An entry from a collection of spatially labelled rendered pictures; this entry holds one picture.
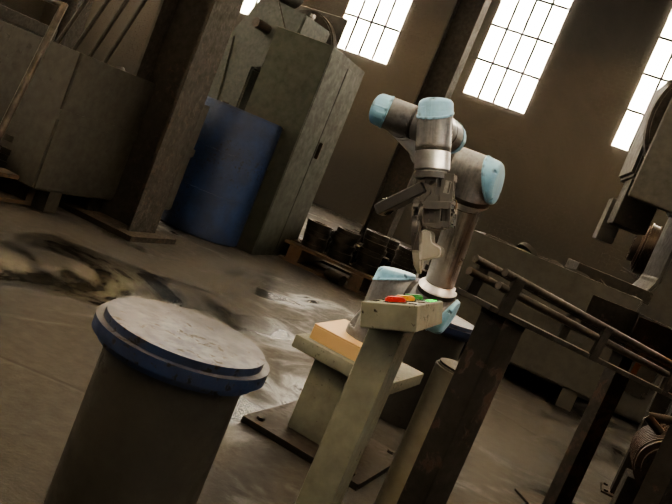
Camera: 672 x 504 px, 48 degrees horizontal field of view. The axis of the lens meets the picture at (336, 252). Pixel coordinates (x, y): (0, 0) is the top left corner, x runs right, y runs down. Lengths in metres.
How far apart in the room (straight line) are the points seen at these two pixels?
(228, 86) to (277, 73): 4.54
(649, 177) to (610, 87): 7.78
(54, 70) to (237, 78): 5.88
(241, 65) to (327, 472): 8.48
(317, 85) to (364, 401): 3.84
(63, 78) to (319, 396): 2.32
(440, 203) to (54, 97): 2.77
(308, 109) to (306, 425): 3.19
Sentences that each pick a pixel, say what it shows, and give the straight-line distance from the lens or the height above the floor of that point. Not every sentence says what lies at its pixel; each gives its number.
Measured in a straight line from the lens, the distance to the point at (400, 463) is 1.58.
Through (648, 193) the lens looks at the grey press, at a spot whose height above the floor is 1.32.
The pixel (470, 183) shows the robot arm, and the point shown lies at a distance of 2.04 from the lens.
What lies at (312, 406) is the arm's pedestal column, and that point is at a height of 0.11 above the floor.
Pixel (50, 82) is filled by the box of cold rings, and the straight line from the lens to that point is 4.08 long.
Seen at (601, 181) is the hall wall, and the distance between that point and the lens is 12.25.
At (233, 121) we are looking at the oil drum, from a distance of 5.02.
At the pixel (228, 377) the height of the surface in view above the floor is 0.42.
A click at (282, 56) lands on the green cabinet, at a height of 1.32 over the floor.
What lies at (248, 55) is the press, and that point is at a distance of 9.79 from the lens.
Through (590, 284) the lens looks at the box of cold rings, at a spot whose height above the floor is 0.71.
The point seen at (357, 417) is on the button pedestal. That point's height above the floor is 0.36.
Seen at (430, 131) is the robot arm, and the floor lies 0.93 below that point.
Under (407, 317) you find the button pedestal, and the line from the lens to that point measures 1.42.
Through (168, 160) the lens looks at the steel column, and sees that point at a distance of 4.34.
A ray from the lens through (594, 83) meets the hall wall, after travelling 12.50.
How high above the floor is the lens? 0.81
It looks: 6 degrees down
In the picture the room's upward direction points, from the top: 22 degrees clockwise
